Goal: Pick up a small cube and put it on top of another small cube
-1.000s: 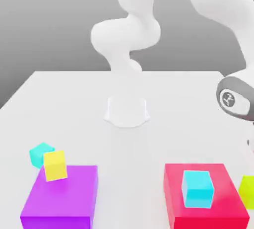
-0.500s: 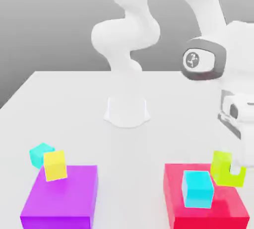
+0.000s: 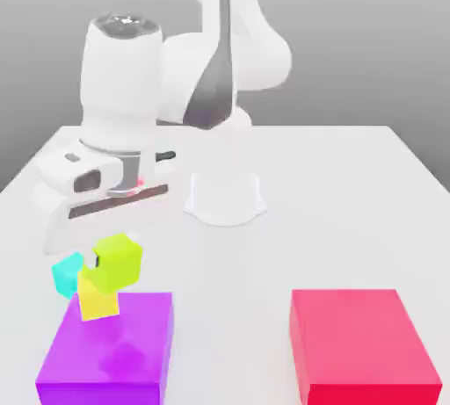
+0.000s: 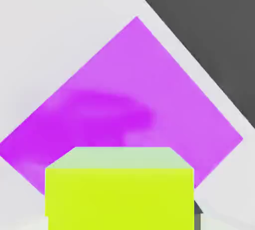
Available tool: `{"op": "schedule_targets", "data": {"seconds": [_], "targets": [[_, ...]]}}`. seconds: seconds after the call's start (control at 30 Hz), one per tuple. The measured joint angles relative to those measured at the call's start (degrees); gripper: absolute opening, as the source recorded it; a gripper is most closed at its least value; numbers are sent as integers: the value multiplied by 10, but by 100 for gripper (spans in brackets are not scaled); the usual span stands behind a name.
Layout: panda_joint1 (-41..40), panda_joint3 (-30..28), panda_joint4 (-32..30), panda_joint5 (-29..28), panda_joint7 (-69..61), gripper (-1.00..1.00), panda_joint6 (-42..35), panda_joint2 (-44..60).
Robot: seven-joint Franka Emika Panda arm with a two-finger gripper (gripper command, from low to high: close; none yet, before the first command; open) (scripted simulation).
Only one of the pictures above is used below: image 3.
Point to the small yellow cube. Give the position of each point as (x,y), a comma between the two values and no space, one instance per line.
(96,303)

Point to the large purple box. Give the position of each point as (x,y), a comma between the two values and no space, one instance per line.
(105,359)

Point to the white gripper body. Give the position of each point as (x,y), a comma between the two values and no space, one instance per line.
(81,229)

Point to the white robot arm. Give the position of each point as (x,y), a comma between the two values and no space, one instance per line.
(119,78)

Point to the small cyan cube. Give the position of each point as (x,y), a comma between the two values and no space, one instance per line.
(66,275)

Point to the small lime green cube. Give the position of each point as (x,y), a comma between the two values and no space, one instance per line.
(117,264)

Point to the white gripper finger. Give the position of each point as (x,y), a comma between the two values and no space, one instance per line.
(90,260)
(133,235)

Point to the large red box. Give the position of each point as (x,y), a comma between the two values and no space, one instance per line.
(358,341)

